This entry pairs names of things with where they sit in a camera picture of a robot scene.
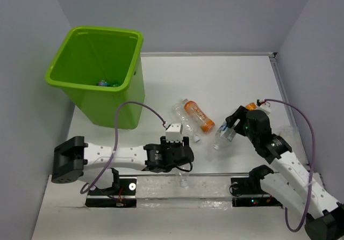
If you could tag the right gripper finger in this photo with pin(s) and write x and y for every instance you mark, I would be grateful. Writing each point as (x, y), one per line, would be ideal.
(239, 114)
(238, 128)

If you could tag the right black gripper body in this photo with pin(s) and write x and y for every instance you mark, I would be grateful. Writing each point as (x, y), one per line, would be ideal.
(247, 132)

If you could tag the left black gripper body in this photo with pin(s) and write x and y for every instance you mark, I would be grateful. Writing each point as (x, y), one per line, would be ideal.
(165, 145)

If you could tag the clear bottle blue label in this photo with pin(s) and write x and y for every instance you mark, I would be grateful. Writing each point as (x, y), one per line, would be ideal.
(223, 137)

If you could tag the clear bottle front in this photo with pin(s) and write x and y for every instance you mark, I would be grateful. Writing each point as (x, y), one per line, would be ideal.
(182, 175)

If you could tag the green crushed plastic bottle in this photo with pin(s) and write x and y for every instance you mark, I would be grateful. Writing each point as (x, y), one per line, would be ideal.
(115, 84)

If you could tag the blue cap water bottle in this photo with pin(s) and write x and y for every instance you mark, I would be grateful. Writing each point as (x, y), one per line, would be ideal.
(103, 83)

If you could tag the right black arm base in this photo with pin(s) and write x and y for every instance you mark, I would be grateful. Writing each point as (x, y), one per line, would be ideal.
(245, 194)

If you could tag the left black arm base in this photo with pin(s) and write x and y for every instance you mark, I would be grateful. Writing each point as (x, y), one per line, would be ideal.
(120, 194)

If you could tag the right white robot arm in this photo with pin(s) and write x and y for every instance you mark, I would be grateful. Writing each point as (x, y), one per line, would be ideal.
(285, 178)

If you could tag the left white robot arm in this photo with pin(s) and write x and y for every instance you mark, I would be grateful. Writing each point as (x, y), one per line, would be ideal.
(76, 160)

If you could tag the green plastic bin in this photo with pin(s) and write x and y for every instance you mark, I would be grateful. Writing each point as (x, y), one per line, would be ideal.
(91, 54)

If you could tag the small orange bottle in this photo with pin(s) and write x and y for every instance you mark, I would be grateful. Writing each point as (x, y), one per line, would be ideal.
(251, 106)

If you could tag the orange drink bottle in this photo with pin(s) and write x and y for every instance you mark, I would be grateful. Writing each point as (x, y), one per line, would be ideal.
(199, 117)

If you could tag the clear crushed bottle white cap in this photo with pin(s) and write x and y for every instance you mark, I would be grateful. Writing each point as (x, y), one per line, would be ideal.
(181, 115)

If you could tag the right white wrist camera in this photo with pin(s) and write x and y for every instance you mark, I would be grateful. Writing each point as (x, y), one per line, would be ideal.
(264, 106)

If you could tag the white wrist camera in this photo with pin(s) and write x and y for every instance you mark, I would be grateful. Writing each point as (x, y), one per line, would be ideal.
(174, 132)
(264, 106)

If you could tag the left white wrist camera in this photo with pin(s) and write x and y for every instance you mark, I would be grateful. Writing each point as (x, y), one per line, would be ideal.
(174, 132)

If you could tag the clear bottle near right wall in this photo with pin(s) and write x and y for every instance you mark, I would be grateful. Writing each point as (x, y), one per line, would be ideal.
(289, 133)

